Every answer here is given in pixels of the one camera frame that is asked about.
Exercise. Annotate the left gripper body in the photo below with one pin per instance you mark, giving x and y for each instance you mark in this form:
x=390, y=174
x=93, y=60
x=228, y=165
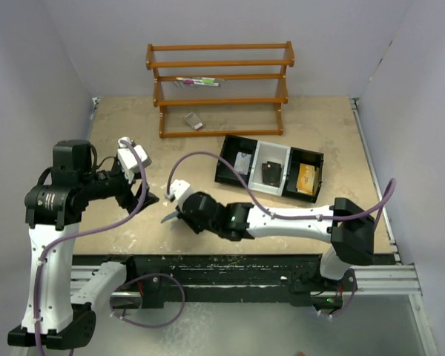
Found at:
x=126, y=198

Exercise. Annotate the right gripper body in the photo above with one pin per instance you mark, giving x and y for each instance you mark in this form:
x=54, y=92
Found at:
x=196, y=227

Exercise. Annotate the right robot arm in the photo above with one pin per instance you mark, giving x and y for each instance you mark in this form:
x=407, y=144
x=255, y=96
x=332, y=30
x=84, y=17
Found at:
x=345, y=226

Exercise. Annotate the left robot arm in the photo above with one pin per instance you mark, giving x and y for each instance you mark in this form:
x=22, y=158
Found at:
x=55, y=317

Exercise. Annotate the white card in tray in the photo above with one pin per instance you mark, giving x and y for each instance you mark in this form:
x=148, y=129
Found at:
x=242, y=163

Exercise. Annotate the small clear plastic box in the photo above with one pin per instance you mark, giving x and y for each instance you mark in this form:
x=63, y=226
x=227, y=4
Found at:
x=193, y=121

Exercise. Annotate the black and white organizer tray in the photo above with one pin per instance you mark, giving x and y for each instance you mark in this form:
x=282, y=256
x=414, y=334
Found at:
x=261, y=151

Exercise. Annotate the wooden three-tier shelf rack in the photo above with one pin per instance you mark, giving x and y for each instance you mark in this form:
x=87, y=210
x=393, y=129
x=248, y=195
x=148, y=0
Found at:
x=254, y=74

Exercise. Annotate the green marker pen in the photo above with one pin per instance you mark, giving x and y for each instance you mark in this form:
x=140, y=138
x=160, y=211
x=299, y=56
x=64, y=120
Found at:
x=208, y=79

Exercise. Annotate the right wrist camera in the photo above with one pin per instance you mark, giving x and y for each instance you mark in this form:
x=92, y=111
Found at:
x=179, y=191

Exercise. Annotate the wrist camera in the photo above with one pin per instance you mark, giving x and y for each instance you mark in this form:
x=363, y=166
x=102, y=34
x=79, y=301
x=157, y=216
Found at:
x=179, y=191
x=129, y=154

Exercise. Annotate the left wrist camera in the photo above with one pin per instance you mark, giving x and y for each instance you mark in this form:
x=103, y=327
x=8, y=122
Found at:
x=129, y=154

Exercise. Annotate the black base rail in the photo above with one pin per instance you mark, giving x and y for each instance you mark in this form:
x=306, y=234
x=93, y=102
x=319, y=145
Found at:
x=154, y=280

